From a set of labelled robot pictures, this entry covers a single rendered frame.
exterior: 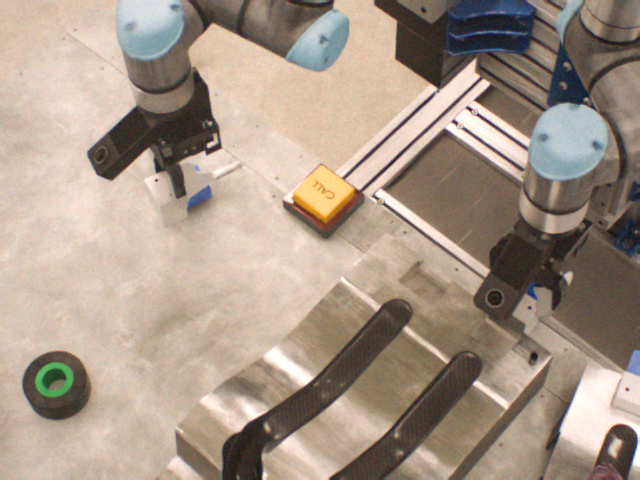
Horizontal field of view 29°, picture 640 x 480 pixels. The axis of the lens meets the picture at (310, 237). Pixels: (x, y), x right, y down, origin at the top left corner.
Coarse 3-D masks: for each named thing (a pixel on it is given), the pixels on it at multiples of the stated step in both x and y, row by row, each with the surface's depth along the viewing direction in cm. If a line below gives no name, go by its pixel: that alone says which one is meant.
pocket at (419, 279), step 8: (416, 264) 157; (408, 272) 157; (416, 272) 159; (424, 272) 158; (432, 272) 158; (400, 280) 156; (408, 280) 158; (416, 280) 158; (424, 280) 158; (432, 280) 158; (440, 280) 157; (408, 288) 158; (416, 288) 158; (424, 288) 158; (432, 288) 158; (440, 288) 158; (424, 296) 157; (432, 296) 157; (440, 296) 157; (432, 304) 157
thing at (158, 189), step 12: (228, 168) 171; (156, 180) 169; (156, 192) 167; (168, 192) 167; (204, 192) 169; (156, 204) 168; (168, 204) 167; (192, 204) 170; (168, 216) 169; (180, 216) 170
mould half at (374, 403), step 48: (384, 240) 158; (336, 288) 155; (384, 288) 155; (288, 336) 153; (336, 336) 152; (432, 336) 151; (528, 336) 151; (240, 384) 146; (288, 384) 148; (384, 384) 149; (480, 384) 148; (528, 384) 148; (192, 432) 141; (336, 432) 144; (384, 432) 146; (432, 432) 146; (480, 432) 145
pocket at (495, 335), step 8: (480, 320) 153; (488, 320) 154; (496, 320) 154; (472, 328) 152; (480, 328) 155; (488, 328) 155; (496, 328) 154; (504, 328) 153; (480, 336) 154; (488, 336) 154; (496, 336) 154; (504, 336) 154; (512, 336) 153; (520, 336) 151; (488, 344) 154; (496, 344) 154; (504, 344) 154; (512, 344) 153; (496, 352) 153; (504, 352) 153
